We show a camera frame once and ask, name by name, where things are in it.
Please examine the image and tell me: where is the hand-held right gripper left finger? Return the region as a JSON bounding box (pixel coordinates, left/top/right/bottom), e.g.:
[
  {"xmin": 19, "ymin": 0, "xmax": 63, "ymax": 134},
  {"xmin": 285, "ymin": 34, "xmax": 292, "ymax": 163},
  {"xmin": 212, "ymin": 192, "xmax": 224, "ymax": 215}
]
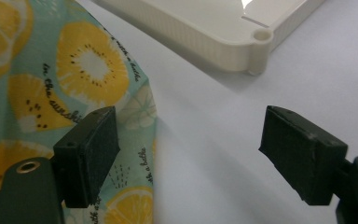
[{"xmin": 53, "ymin": 105, "xmax": 121, "ymax": 209}]

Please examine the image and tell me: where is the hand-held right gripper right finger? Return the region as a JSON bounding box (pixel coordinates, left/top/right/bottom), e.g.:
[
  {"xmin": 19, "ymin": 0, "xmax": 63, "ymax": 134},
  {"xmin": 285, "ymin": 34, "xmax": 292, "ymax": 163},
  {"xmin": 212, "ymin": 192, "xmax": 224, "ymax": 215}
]
[{"xmin": 258, "ymin": 105, "xmax": 349, "ymax": 206}]

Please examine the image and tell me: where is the lemon print cloth bag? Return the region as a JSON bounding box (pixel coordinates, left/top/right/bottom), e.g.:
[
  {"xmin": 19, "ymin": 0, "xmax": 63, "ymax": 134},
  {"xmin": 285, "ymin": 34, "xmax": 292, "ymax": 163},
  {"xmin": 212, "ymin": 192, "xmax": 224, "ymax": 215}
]
[{"xmin": 0, "ymin": 0, "xmax": 158, "ymax": 224}]

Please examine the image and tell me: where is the white plastic tray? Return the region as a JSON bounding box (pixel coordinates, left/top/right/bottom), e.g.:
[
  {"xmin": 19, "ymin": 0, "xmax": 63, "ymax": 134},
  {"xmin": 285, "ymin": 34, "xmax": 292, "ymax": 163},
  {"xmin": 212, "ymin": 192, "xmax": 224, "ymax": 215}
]
[{"xmin": 89, "ymin": 0, "xmax": 327, "ymax": 77}]

